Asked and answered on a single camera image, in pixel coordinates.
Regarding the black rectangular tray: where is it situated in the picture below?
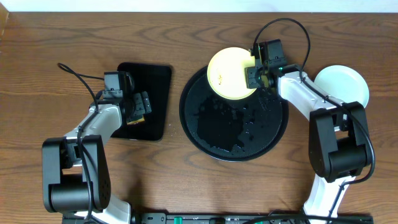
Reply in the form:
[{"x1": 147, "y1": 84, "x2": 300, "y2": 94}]
[{"x1": 112, "y1": 62, "x2": 172, "y2": 141}]

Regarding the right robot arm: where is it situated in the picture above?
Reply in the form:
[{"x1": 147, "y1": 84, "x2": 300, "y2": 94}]
[{"x1": 244, "y1": 65, "x2": 375, "y2": 223}]

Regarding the light blue plate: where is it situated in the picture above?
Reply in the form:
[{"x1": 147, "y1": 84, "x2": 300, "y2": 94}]
[{"x1": 315, "y1": 65, "x2": 369, "y2": 107}]

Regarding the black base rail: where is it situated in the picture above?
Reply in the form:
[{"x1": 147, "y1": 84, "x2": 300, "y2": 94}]
[{"x1": 62, "y1": 207, "x2": 374, "y2": 224}]

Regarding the right black cable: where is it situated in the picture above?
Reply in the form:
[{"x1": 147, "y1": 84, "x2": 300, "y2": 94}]
[{"x1": 252, "y1": 17, "x2": 376, "y2": 224}]

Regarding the green yellow sponge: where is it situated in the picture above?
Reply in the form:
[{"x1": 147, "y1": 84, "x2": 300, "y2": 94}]
[{"x1": 126, "y1": 115, "x2": 145, "y2": 125}]

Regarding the black cable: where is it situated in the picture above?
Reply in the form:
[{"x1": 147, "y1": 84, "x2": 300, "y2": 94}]
[
  {"x1": 252, "y1": 17, "x2": 376, "y2": 224},
  {"x1": 57, "y1": 62, "x2": 105, "y2": 224}
]

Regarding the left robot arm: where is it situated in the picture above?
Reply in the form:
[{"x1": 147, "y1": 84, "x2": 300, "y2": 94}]
[{"x1": 42, "y1": 90, "x2": 152, "y2": 223}]

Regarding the black round tray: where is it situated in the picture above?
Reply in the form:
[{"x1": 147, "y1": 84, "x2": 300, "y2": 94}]
[{"x1": 179, "y1": 67, "x2": 289, "y2": 162}]

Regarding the yellow plate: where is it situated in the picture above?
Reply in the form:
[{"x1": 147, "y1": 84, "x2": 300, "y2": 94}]
[{"x1": 207, "y1": 47, "x2": 256, "y2": 100}]

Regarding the left black cable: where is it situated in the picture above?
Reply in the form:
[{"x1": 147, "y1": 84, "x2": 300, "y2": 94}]
[{"x1": 57, "y1": 62, "x2": 105, "y2": 224}]

